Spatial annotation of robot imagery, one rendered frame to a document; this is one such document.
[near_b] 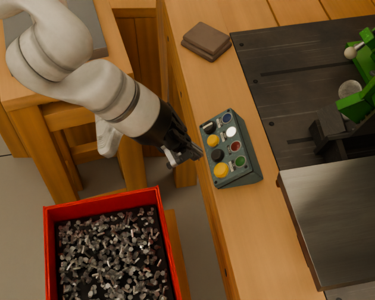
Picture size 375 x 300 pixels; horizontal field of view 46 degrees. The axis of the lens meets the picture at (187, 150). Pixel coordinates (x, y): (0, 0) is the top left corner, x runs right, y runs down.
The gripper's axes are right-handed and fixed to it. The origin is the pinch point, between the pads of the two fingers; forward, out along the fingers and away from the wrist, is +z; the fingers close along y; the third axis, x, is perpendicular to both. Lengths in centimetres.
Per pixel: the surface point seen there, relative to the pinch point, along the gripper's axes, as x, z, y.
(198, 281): 53, 86, 11
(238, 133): -5.4, 10.1, 6.1
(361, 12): -37, 42, 45
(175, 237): 15.5, 14.4, -5.9
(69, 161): 75, 44, 58
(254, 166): -5.5, 12.5, -0.6
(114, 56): 18.7, 6.2, 43.2
